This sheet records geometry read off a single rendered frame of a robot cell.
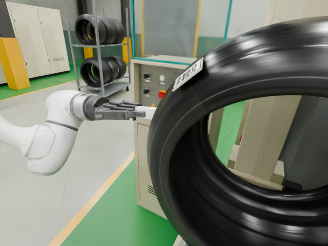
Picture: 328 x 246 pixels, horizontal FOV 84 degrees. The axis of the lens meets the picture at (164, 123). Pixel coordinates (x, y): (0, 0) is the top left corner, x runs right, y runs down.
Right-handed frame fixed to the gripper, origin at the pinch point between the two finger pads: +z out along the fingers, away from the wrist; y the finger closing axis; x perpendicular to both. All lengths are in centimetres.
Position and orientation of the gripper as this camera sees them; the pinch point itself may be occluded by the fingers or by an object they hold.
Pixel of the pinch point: (147, 112)
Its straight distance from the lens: 49.4
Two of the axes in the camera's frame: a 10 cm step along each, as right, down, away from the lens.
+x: 0.8, 9.2, 3.7
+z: 8.8, 1.1, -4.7
